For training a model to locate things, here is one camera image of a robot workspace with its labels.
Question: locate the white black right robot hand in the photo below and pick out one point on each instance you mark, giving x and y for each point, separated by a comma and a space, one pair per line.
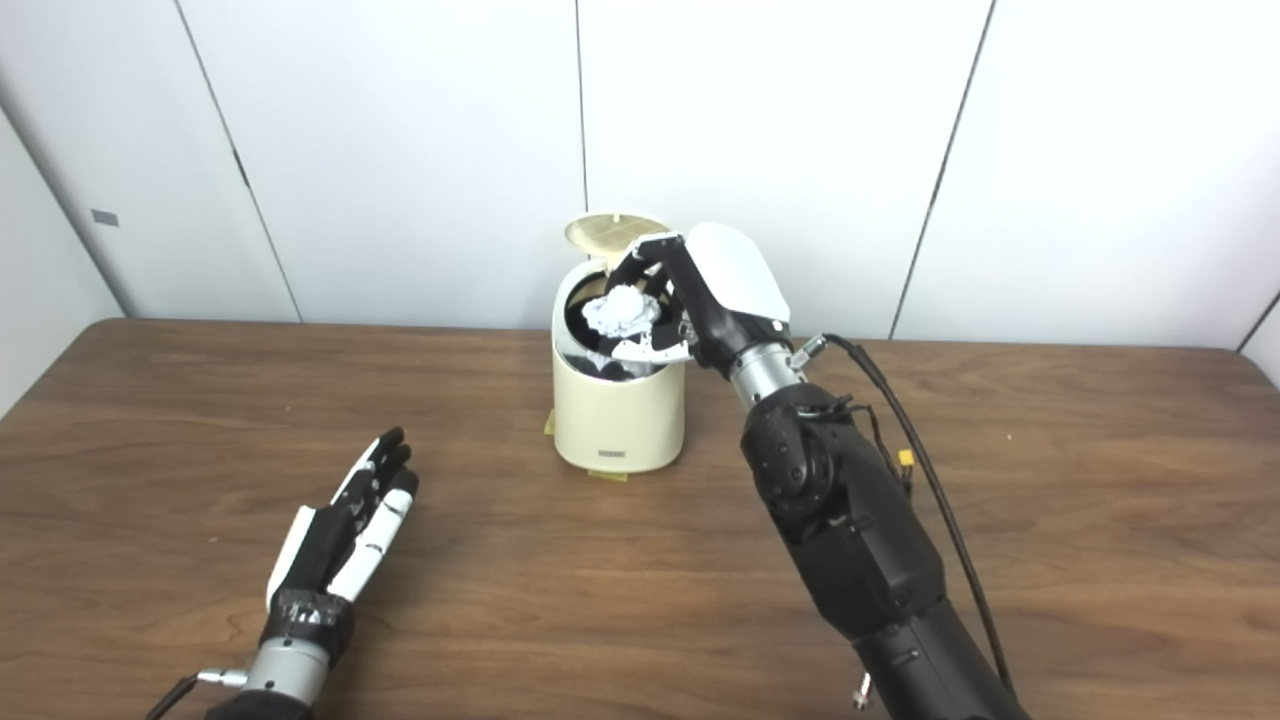
735, 280

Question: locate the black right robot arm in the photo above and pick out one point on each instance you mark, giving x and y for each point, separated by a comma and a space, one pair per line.
860, 540

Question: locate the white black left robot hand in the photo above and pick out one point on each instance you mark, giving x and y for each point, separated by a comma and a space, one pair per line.
330, 545

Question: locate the cream-colored bin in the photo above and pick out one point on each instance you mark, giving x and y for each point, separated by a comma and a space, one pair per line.
620, 420

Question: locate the white paper ball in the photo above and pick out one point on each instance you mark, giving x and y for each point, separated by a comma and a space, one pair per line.
622, 312

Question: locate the round cream bin lid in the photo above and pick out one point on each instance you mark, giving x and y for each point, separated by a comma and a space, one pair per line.
605, 230

